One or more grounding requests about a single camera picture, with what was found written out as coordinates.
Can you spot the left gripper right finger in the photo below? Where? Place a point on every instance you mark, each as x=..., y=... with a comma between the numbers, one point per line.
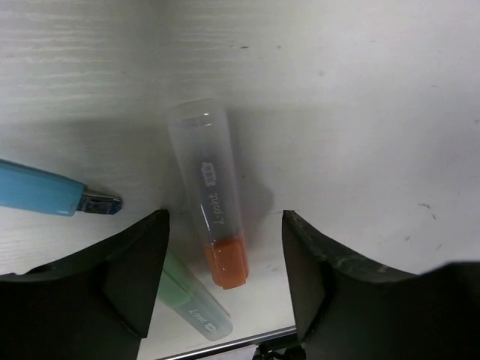
x=347, y=306

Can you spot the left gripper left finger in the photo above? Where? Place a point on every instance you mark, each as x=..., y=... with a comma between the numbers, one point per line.
x=96, y=303

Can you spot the orange cap lead case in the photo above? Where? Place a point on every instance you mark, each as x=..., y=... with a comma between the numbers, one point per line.
x=200, y=137

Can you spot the green cap lead case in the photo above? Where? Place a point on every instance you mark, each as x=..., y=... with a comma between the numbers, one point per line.
x=180, y=290

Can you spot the blue utility knife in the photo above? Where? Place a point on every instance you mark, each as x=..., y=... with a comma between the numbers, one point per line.
x=35, y=190

